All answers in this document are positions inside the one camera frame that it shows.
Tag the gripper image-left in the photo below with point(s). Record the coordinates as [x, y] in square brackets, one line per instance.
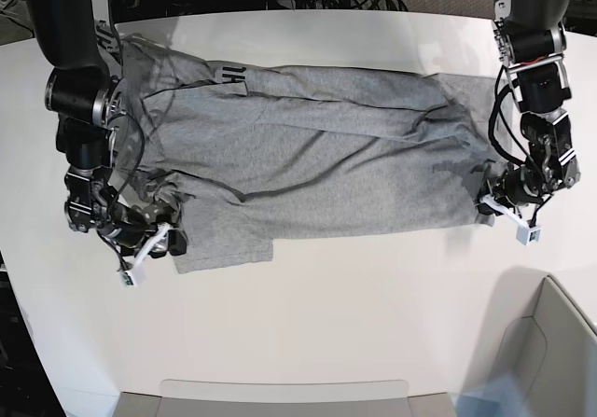
[129, 227]

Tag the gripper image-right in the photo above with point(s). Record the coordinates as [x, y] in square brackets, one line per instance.
[515, 188]

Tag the grey T-shirt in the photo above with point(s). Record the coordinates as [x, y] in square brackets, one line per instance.
[249, 154]

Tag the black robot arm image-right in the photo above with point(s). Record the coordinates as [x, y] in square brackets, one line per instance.
[531, 42]

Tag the beige bin at bottom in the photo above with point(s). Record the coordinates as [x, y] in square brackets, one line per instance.
[193, 398]

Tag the beige bin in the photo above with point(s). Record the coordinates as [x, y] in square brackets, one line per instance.
[554, 361]
[193, 398]

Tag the beige bin at right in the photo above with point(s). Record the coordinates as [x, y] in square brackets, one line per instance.
[554, 361]

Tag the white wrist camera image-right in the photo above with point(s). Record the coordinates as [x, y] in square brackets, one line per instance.
[528, 234]

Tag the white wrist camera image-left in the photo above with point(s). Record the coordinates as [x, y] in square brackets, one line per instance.
[131, 277]

